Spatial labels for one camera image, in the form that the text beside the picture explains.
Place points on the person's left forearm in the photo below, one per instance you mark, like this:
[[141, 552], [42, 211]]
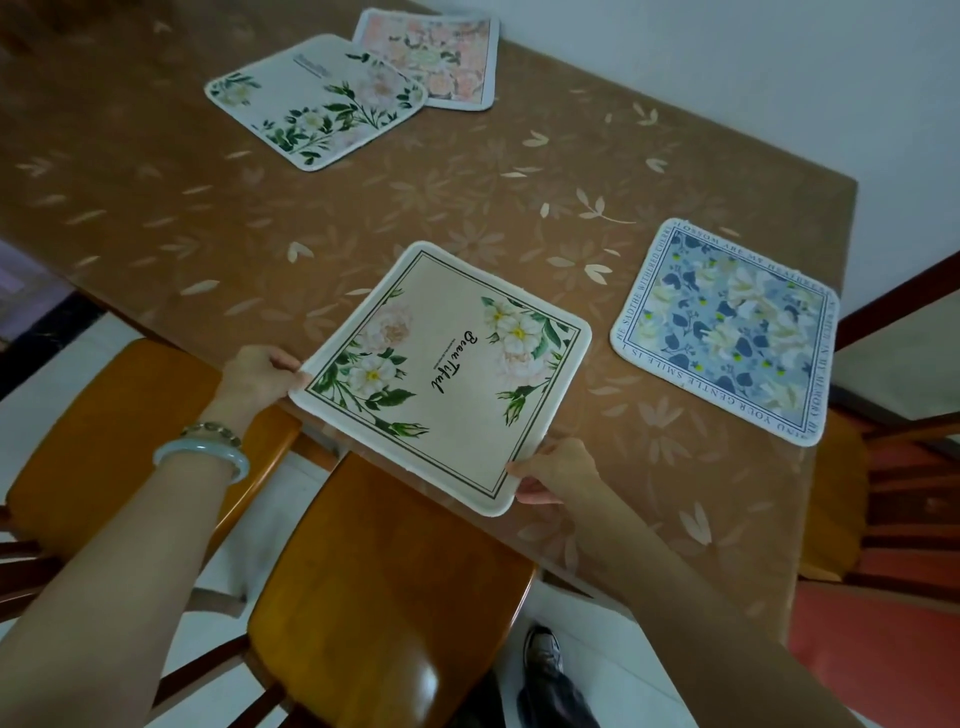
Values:
[[97, 600]]

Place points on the blue floral placemat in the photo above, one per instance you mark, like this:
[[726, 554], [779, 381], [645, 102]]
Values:
[[720, 330]]

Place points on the person's right forearm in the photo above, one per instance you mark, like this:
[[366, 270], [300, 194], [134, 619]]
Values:
[[697, 630]]

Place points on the red floor mat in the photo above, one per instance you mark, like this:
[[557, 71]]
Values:
[[885, 660]]

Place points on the person's grey shoe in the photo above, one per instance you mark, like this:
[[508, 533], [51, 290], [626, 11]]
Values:
[[541, 656]]

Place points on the cream borderless floral placemat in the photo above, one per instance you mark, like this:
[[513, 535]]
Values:
[[300, 97]]

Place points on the person's right hand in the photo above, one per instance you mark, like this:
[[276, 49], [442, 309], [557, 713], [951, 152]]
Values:
[[570, 476]]

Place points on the wooden table with floral cover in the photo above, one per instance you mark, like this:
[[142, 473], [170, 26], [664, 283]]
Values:
[[187, 187]]

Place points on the dark red door frame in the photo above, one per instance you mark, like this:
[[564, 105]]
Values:
[[900, 300]]

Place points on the person's left hand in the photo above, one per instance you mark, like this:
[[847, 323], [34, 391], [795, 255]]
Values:
[[255, 382]]

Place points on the person's dark trousers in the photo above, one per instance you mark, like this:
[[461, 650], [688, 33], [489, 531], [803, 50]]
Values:
[[559, 709]]

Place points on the cream line-bordered floral placemat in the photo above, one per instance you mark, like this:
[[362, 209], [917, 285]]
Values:
[[420, 420]]

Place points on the orange wooden chair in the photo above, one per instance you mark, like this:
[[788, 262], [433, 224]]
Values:
[[375, 600], [832, 495], [112, 450]]

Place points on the pale green jade bangle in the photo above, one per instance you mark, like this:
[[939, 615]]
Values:
[[199, 452]]

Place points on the pink floral placemat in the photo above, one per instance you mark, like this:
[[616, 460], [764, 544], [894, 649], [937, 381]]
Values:
[[450, 60]]

